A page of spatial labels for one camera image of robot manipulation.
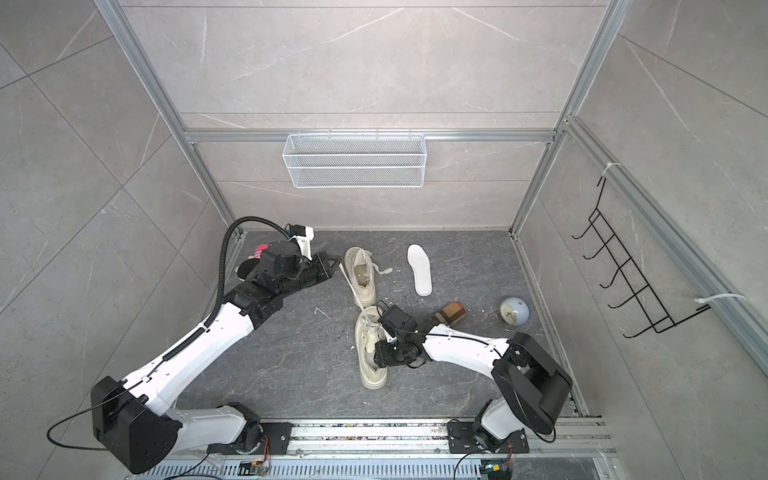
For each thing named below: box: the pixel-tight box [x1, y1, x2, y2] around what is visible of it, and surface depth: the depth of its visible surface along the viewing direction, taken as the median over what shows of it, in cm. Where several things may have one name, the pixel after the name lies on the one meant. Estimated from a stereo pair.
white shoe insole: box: [407, 244, 433, 297], surface depth 109 cm
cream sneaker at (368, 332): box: [355, 305, 388, 390], surface depth 83 cm
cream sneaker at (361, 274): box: [344, 246, 393, 307], surface depth 100 cm
